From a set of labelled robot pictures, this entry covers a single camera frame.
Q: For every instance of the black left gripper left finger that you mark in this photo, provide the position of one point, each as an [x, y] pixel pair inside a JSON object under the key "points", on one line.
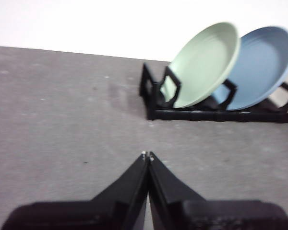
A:
{"points": [[86, 215]]}

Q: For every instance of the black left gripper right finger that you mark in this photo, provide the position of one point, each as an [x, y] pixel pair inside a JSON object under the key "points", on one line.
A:
{"points": [[206, 215]]}

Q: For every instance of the green plate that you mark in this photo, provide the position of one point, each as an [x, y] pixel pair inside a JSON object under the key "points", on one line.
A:
{"points": [[206, 62]]}

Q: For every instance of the black plate rack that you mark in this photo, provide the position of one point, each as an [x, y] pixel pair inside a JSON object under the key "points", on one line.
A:
{"points": [[194, 116]]}

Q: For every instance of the blue plate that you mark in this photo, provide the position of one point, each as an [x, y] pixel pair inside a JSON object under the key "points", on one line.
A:
{"points": [[259, 67]]}

